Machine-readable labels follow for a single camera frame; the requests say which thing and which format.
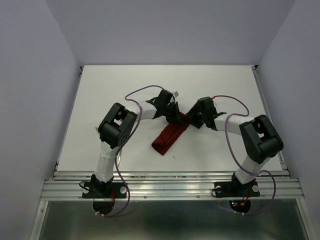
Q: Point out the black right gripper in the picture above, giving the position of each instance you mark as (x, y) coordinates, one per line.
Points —
(191, 114)

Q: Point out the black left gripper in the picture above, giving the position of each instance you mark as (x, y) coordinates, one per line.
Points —
(176, 117)

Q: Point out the dark red cloth napkin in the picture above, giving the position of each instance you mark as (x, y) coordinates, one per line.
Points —
(170, 135)

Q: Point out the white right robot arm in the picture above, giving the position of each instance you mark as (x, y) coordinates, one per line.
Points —
(260, 138)

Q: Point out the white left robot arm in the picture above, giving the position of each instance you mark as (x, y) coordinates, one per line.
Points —
(121, 122)

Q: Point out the silver metal spoon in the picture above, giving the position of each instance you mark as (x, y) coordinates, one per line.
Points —
(119, 157)

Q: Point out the aluminium right side rail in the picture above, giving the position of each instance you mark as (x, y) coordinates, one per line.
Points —
(267, 112)

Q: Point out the aluminium front frame rail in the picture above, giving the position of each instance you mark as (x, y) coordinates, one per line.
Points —
(157, 186)

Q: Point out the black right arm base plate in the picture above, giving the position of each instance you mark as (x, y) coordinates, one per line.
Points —
(233, 189)

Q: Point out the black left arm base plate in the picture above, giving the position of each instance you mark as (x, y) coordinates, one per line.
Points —
(114, 190)

